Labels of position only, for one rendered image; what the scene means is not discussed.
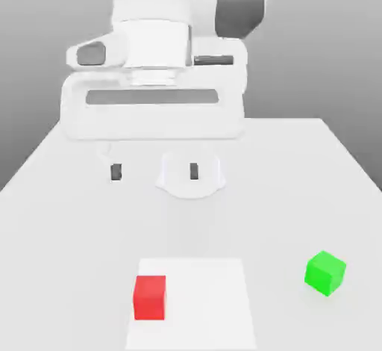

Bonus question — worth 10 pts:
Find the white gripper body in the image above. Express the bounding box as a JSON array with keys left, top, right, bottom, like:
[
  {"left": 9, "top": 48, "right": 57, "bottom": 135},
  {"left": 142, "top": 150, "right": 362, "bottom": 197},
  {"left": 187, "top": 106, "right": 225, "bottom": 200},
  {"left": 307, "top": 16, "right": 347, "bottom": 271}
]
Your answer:
[{"left": 59, "top": 70, "right": 246, "bottom": 142}]

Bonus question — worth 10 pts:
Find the small green cube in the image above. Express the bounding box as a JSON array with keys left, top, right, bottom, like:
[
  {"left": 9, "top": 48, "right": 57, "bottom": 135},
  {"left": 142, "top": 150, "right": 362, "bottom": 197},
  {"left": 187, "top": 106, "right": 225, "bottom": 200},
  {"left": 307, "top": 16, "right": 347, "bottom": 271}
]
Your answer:
[{"left": 304, "top": 249, "right": 348, "bottom": 297}]

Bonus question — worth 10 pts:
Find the small red cube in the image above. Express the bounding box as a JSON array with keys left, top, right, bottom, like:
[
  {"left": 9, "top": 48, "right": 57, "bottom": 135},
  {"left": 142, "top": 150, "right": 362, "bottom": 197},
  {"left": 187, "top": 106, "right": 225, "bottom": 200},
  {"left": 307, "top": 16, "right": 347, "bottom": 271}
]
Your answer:
[{"left": 133, "top": 275, "right": 167, "bottom": 321}]

